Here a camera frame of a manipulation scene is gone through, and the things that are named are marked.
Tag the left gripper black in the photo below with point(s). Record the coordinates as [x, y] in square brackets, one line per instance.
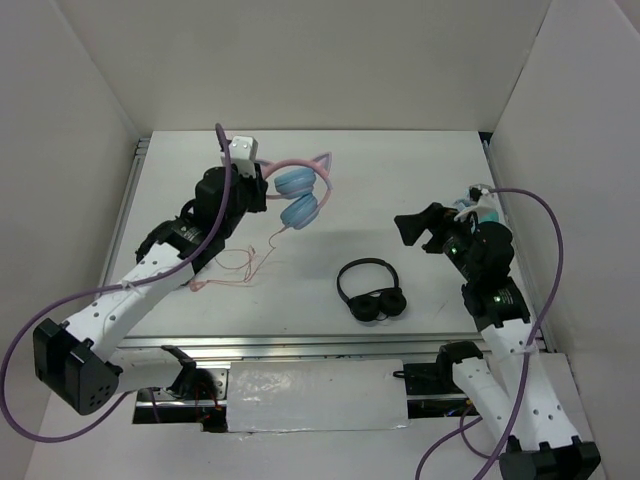
[259, 187]

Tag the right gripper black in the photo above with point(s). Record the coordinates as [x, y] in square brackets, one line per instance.
[411, 225]

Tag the pink blue cat-ear headphones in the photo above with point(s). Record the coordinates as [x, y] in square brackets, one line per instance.
[298, 186]

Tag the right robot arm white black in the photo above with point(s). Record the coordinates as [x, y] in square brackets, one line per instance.
[512, 393]

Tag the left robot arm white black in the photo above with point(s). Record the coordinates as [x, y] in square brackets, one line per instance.
[75, 357]

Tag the teal cat-ear headphones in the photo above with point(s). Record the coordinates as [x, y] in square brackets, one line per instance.
[487, 212]

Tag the black on-ear headphones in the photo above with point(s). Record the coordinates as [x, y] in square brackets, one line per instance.
[386, 302]

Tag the white foil-taped panel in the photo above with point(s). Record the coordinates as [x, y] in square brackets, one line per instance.
[327, 395]

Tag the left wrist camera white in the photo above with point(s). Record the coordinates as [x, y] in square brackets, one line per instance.
[242, 152]

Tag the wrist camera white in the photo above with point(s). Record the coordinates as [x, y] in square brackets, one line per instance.
[242, 152]
[480, 197]

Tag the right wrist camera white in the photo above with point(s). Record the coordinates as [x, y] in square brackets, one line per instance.
[480, 197]

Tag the left aluminium side rail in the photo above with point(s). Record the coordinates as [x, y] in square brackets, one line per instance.
[139, 156]

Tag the aluminium front rail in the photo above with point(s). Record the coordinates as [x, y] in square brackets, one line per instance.
[280, 348]

